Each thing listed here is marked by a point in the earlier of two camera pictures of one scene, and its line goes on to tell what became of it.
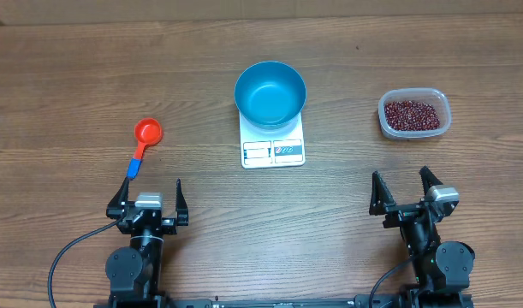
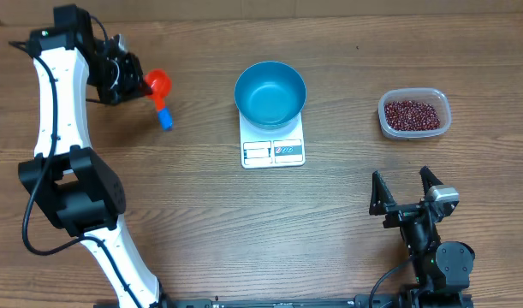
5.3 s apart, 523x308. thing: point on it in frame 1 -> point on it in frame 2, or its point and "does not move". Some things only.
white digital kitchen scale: [271, 151] does not move
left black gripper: [169, 223] -> [136, 85]
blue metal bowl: [270, 97] does not move
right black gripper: [381, 202] does not move
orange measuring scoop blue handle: [133, 168] -> [160, 82]
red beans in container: [407, 115] does not move
